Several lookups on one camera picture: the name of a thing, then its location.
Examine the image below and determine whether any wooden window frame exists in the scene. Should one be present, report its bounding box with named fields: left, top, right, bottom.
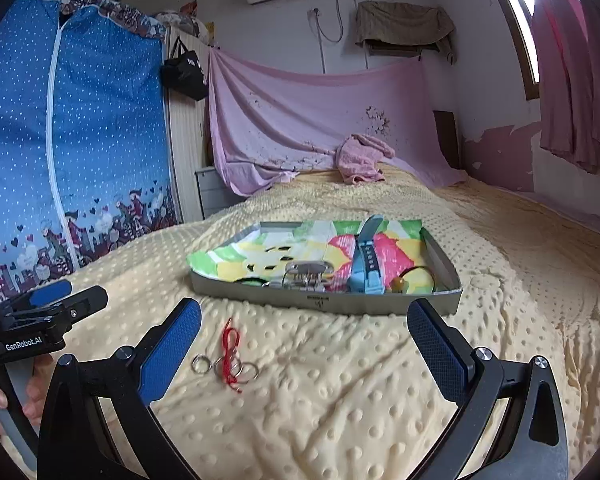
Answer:
left=498, top=0, right=540, bottom=101

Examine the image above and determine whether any yellow dotted bed blanket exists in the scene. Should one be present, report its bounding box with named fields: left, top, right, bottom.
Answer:
left=67, top=170, right=600, bottom=479

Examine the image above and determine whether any person's left hand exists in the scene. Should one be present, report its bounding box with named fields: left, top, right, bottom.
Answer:
left=0, top=353, right=55, bottom=436

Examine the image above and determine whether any white rectangular hair comb clip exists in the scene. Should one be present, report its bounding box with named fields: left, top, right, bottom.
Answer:
left=280, top=260, right=335, bottom=292

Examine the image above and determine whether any dark wooden headboard panel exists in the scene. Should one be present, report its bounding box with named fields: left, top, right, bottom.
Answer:
left=434, top=110, right=464, bottom=170

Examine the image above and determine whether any silver metal tray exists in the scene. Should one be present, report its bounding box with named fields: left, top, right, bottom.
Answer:
left=187, top=214, right=463, bottom=315

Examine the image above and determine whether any grey drawer cabinet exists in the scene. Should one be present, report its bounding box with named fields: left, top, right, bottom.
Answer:
left=195, top=167, right=245, bottom=219

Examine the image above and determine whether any colourful floral tray cloth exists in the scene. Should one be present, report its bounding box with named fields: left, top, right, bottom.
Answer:
left=187, top=220, right=436, bottom=295

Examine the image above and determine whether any amber bead black cord necklace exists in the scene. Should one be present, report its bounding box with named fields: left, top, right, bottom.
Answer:
left=388, top=264, right=438, bottom=295

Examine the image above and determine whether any pink hanging sheet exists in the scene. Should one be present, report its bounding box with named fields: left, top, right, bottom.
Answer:
left=208, top=50, right=466, bottom=196

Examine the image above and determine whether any red string with metal rings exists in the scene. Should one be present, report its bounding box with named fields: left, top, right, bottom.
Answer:
left=189, top=316, right=261, bottom=394

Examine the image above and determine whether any blue dotted fabric wardrobe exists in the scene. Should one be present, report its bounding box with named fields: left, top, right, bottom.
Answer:
left=0, top=0, right=176, bottom=301

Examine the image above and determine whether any beige wooden cabinet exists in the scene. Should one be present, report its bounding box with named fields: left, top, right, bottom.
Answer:
left=163, top=25, right=209, bottom=222

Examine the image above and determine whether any crumpled pink towel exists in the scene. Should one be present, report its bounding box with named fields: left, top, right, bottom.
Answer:
left=335, top=133, right=396, bottom=184

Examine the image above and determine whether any olive cloth on shelf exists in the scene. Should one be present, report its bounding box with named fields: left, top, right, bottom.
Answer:
left=355, top=0, right=456, bottom=65

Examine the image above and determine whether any black hanging bag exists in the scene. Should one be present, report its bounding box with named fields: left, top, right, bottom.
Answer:
left=159, top=37, right=209, bottom=102

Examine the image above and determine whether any pink window curtain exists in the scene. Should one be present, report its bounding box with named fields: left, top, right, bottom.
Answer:
left=530, top=0, right=600, bottom=174

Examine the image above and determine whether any blue wrist watch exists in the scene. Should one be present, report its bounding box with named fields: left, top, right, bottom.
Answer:
left=347, top=214, right=385, bottom=295

